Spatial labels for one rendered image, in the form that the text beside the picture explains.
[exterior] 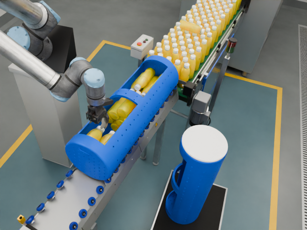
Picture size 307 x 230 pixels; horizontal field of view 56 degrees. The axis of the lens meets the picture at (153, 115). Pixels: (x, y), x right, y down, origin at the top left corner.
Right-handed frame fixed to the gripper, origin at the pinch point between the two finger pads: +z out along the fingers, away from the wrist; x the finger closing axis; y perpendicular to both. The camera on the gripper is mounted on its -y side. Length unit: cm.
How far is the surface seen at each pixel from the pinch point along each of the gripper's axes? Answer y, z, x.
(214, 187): -58, 101, 72
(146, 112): -20.7, 0.0, 17.5
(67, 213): 43.0, 23.1, 7.4
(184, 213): -14, 80, 59
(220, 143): -32, 12, 63
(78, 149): 20.8, -1.0, 0.6
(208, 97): -86, 31, 40
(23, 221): 57, 24, -10
